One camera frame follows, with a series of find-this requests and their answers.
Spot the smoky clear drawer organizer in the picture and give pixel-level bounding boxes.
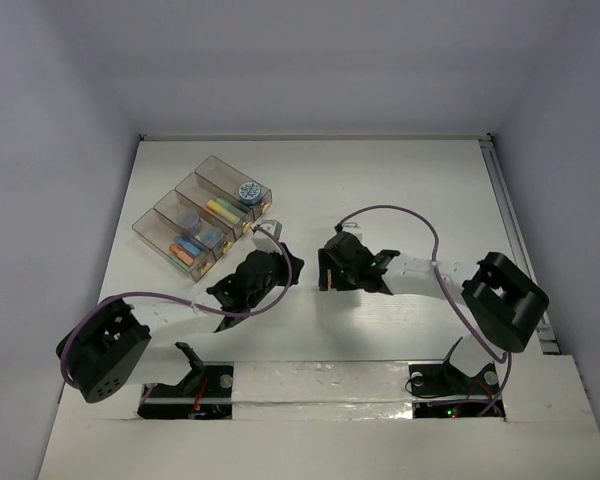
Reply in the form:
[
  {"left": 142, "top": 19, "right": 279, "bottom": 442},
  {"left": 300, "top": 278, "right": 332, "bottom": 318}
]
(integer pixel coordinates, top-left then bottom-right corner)
[{"left": 132, "top": 155, "right": 273, "bottom": 282}]

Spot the blue clear clip pen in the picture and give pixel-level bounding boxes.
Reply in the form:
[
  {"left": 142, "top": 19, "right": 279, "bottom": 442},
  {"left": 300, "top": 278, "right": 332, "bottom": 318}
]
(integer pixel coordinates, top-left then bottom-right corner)
[{"left": 175, "top": 236, "right": 200, "bottom": 257}]

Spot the green clear clip pen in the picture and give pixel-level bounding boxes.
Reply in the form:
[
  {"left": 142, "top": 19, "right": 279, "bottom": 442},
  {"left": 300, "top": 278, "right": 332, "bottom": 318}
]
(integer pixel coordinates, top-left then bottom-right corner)
[{"left": 172, "top": 257, "right": 193, "bottom": 271}]

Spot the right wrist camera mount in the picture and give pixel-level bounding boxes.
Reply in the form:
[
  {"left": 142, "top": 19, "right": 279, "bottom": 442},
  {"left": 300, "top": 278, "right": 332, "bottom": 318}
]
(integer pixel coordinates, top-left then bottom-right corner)
[{"left": 334, "top": 221, "right": 363, "bottom": 241}]

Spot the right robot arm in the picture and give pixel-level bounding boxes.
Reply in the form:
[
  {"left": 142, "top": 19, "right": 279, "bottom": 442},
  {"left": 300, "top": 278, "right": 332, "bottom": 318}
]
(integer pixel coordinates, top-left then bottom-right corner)
[{"left": 318, "top": 231, "right": 550, "bottom": 392}]

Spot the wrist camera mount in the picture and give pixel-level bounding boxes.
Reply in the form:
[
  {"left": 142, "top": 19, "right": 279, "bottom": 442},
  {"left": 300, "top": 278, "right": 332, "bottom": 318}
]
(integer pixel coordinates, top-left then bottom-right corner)
[
  {"left": 334, "top": 221, "right": 363, "bottom": 241},
  {"left": 252, "top": 220, "right": 282, "bottom": 253}
]

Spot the small clear blue jar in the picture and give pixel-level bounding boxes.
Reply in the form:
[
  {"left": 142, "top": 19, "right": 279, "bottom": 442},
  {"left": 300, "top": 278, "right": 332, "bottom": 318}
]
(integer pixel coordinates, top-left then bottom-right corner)
[{"left": 198, "top": 228, "right": 224, "bottom": 248}]

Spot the green highlighter pen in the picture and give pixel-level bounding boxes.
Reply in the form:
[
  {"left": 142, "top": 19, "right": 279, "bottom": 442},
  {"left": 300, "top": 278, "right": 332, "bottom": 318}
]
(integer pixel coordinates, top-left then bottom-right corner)
[{"left": 216, "top": 197, "right": 245, "bottom": 217}]

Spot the aluminium rail right edge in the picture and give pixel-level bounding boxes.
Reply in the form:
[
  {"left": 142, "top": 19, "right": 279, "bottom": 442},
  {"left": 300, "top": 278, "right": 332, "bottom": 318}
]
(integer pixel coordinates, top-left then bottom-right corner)
[{"left": 479, "top": 139, "right": 562, "bottom": 355}]

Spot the orange clear clip pen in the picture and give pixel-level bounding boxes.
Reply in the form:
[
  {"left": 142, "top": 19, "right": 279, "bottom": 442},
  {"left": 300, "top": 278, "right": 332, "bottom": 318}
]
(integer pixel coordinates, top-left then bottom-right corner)
[{"left": 169, "top": 244, "right": 195, "bottom": 266}]

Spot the yellow highlighter pen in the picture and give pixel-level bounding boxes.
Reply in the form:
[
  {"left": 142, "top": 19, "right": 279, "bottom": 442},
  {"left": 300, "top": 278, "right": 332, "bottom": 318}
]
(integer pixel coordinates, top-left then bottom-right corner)
[{"left": 206, "top": 200, "right": 239, "bottom": 224}]

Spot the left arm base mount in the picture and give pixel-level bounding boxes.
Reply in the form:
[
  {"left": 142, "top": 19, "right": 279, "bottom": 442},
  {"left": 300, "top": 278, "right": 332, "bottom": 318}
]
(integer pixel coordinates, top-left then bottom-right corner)
[{"left": 137, "top": 342, "right": 234, "bottom": 420}]

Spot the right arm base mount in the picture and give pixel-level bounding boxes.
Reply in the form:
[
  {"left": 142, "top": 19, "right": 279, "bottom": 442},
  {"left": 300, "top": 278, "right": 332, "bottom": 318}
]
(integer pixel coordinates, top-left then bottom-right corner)
[{"left": 405, "top": 336, "right": 505, "bottom": 419}]

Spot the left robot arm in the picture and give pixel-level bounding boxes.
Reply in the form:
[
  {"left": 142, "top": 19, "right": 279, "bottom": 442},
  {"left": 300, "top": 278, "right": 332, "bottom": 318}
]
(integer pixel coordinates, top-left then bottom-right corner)
[{"left": 56, "top": 241, "right": 304, "bottom": 403}]

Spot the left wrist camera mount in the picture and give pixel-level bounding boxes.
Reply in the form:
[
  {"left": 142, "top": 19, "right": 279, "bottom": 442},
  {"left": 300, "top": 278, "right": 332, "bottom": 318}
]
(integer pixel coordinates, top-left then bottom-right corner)
[{"left": 252, "top": 220, "right": 282, "bottom": 253}]

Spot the blue slime jar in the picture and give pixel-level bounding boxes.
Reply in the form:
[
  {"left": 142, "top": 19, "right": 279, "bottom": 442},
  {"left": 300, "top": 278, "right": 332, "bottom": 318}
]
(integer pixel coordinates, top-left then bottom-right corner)
[{"left": 238, "top": 181, "right": 262, "bottom": 206}]

